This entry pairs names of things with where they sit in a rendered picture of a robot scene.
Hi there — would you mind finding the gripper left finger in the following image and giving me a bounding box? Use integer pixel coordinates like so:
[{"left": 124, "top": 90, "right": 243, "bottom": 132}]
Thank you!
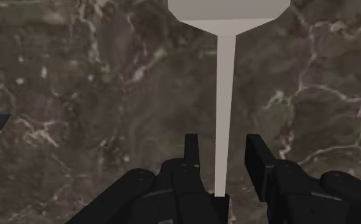
[{"left": 64, "top": 133, "right": 213, "bottom": 224}]

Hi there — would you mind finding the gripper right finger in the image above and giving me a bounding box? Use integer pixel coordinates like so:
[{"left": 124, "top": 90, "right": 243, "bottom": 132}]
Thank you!
[{"left": 244, "top": 134, "right": 361, "bottom": 224}]

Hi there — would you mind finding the grey spatula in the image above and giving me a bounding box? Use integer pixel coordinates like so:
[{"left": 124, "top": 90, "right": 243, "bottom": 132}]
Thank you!
[{"left": 167, "top": 0, "right": 292, "bottom": 197}]

